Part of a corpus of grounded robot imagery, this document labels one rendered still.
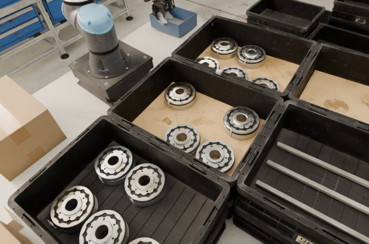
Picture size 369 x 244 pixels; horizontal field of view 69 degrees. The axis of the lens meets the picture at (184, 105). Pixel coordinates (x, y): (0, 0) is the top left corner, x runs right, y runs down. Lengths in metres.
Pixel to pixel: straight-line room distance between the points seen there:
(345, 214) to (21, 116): 0.94
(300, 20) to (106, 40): 1.37
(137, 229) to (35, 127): 0.49
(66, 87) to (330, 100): 1.04
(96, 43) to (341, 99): 0.84
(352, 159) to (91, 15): 0.91
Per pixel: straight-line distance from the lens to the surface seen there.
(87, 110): 1.15
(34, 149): 1.04
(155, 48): 1.37
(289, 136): 0.82
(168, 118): 0.85
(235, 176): 0.61
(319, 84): 1.00
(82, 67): 1.18
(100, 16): 1.02
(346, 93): 1.00
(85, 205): 0.72
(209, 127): 0.81
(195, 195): 0.70
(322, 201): 0.74
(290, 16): 2.05
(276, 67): 1.03
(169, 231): 0.68
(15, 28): 2.58
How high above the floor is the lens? 1.47
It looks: 47 degrees down
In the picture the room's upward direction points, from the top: 7 degrees counter-clockwise
